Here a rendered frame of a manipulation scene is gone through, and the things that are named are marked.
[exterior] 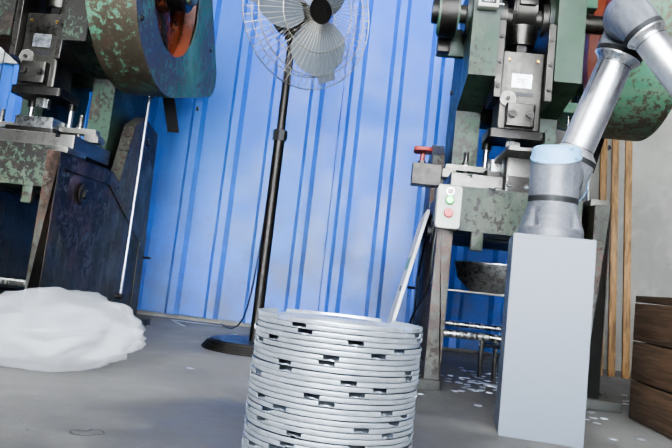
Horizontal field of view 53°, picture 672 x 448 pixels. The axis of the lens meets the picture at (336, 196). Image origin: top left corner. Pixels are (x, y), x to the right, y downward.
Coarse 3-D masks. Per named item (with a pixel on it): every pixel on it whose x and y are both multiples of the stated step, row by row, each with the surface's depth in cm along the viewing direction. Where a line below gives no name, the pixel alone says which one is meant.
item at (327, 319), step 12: (264, 312) 113; (276, 312) 124; (300, 312) 132; (312, 312) 133; (324, 312) 134; (312, 324) 106; (324, 324) 105; (336, 324) 105; (348, 324) 105; (360, 324) 114; (372, 324) 117; (384, 324) 125; (396, 324) 128; (408, 324) 126
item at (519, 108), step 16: (512, 64) 241; (528, 64) 241; (512, 80) 240; (528, 80) 240; (512, 96) 238; (528, 96) 239; (496, 112) 242; (512, 112) 234; (528, 112) 234; (512, 128) 238; (528, 128) 237
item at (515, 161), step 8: (504, 152) 221; (512, 152) 219; (520, 152) 218; (528, 152) 217; (496, 160) 235; (504, 160) 229; (512, 160) 227; (520, 160) 227; (528, 160) 227; (504, 168) 228; (512, 168) 227; (520, 168) 226; (528, 168) 226; (504, 176) 227; (512, 176) 226; (520, 176) 226; (528, 176) 226; (504, 184) 226; (512, 184) 225; (520, 184) 226; (528, 184) 225
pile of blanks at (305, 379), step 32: (256, 352) 114; (288, 352) 107; (320, 352) 105; (352, 352) 111; (384, 352) 106; (416, 352) 112; (256, 384) 111; (288, 384) 106; (320, 384) 104; (352, 384) 105; (384, 384) 106; (416, 384) 114; (256, 416) 109; (288, 416) 105; (320, 416) 103; (352, 416) 107; (384, 416) 106
